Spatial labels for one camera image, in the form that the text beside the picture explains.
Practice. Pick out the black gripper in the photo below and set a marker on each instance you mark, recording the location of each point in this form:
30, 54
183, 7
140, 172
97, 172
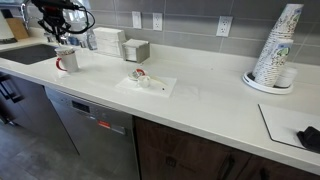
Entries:
53, 18

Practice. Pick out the Franka robot arm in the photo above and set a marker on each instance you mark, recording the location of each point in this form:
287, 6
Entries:
53, 3

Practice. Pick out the small white plastic cup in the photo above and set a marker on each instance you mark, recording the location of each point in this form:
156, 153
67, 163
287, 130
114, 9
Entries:
144, 81

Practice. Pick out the short printed paper cup stack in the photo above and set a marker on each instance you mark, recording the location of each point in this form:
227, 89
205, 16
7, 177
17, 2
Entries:
275, 63

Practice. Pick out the tall printed paper cup stack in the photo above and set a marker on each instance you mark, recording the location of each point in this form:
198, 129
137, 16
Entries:
283, 30

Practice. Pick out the white cup lid stack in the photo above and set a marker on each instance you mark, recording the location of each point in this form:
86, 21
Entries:
288, 77

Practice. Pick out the black cloth object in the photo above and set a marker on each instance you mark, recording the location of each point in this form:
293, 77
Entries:
310, 137

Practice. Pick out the small blue item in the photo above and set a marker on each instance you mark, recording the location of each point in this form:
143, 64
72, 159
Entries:
74, 40

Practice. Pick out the dark kitchen sink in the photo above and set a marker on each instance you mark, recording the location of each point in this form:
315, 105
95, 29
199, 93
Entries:
30, 54

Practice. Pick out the clear plastic water bottle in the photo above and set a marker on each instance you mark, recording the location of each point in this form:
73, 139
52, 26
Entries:
90, 40

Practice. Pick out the wooden cutting board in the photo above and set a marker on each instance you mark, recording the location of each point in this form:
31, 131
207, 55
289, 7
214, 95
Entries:
18, 28

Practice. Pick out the white paper napkin stack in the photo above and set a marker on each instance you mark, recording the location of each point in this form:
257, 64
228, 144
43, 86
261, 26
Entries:
108, 40

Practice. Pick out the white appliance black base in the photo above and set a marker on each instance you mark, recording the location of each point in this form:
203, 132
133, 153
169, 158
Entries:
5, 28

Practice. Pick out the grey napkin dispenser box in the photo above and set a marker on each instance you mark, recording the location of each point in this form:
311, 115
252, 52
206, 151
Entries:
136, 50

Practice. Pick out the small white sauce bowl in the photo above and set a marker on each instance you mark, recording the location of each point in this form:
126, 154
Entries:
133, 77

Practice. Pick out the red soy sauce packet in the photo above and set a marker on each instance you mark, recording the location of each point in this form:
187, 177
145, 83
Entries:
140, 71

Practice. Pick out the stainless steel dishwasher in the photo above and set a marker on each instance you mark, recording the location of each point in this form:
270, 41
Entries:
96, 140

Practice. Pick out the white paper sheet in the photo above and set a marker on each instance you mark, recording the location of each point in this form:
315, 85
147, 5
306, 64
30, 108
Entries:
163, 91

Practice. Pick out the dark wood cabinet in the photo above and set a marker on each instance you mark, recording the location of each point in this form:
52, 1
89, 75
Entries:
186, 156

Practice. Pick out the round white tray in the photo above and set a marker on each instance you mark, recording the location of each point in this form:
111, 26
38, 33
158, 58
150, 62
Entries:
253, 84

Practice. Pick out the white mat dark edge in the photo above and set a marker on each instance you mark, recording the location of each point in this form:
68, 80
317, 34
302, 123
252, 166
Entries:
283, 125

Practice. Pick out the white light switch plate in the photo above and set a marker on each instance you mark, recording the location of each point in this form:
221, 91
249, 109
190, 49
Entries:
136, 19

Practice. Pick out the white wall power outlet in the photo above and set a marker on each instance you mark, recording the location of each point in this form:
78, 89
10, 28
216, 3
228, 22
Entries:
224, 26
157, 21

